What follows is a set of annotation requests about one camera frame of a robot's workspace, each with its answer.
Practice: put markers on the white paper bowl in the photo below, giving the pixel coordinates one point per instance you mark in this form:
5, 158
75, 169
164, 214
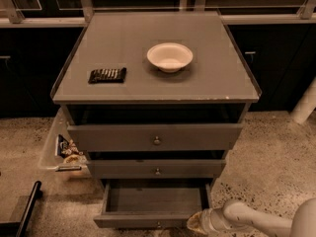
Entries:
169, 57

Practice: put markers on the clear plastic storage bin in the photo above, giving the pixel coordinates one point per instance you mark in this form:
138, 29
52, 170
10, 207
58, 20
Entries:
48, 161

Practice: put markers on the grey bottom drawer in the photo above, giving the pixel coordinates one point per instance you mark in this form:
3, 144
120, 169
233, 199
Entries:
152, 203

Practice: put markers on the black bar stand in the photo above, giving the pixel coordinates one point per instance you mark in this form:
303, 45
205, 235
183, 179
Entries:
19, 228

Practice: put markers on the metal frame rail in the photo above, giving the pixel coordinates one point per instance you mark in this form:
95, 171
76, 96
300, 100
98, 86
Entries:
80, 12

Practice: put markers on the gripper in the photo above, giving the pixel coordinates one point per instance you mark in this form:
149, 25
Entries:
208, 217

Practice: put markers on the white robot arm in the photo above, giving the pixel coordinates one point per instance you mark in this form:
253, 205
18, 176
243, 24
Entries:
235, 215

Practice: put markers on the grey drawer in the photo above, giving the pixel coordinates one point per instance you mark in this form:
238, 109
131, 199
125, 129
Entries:
155, 137
152, 203
156, 164

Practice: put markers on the grey middle drawer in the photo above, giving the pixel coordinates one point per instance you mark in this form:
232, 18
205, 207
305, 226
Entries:
156, 164

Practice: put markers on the grey drawer cabinet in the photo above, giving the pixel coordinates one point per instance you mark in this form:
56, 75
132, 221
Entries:
216, 87

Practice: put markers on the grey top drawer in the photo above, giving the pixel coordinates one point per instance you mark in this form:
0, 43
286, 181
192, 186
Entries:
155, 137

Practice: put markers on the snack bag in bin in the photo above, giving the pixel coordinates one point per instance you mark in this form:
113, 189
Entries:
67, 150

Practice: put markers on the white cylindrical post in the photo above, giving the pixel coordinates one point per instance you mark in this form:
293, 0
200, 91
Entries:
305, 105

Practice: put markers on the black snack packet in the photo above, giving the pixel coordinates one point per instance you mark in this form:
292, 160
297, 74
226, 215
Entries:
107, 76

